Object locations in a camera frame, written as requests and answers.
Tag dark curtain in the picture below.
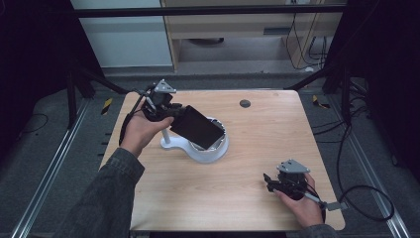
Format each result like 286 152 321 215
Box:
0 0 104 161
326 0 420 183

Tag grey plug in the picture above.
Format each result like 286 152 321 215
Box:
324 200 350 212

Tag hanging black cables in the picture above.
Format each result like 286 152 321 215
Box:
284 12 329 72

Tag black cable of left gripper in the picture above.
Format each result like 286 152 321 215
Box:
118 88 148 147

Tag black horizontal bar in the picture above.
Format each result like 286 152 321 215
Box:
72 4 349 18

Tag person's right hand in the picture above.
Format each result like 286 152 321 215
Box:
272 173 327 230

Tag thin black floor cable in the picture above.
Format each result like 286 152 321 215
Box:
17 112 50 141

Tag white tray with post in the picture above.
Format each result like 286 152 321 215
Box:
159 116 230 165

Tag white cabinet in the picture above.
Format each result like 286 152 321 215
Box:
69 0 174 69

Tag black metal stand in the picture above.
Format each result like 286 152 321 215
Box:
282 61 353 127
64 60 131 131

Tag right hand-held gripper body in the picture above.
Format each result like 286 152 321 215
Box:
272 159 315 201

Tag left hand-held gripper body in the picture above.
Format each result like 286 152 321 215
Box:
141 78 183 123

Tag black looped cable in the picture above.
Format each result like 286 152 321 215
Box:
335 122 396 223

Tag aluminium floor rail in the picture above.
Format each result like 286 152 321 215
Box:
326 94 413 238
10 98 91 238

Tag person's left hand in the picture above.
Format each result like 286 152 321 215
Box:
119 100 175 159

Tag wooden shelf unit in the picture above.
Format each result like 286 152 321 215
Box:
159 0 349 72

